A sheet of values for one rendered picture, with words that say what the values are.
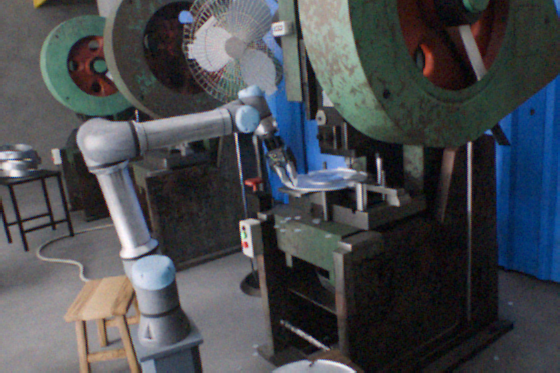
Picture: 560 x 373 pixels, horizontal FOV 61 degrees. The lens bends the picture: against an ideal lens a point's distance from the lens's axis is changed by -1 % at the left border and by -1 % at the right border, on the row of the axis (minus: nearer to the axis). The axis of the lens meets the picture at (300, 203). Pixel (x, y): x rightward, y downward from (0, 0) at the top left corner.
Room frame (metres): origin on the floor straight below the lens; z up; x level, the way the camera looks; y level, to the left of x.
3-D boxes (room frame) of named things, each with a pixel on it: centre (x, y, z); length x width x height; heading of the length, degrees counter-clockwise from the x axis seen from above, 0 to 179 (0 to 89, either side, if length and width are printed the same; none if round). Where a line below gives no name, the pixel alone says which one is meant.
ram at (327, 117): (1.73, -0.17, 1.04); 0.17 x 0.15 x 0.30; 126
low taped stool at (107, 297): (1.88, 0.86, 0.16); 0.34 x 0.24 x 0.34; 7
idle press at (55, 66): (4.78, 1.59, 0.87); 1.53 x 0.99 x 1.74; 129
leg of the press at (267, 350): (2.06, -0.16, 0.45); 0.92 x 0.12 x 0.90; 126
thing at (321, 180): (1.68, -0.10, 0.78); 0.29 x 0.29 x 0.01
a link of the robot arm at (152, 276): (1.29, 0.44, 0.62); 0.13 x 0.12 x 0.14; 27
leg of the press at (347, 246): (1.62, -0.47, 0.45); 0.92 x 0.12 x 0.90; 126
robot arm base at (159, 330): (1.29, 0.44, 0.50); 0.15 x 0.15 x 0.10
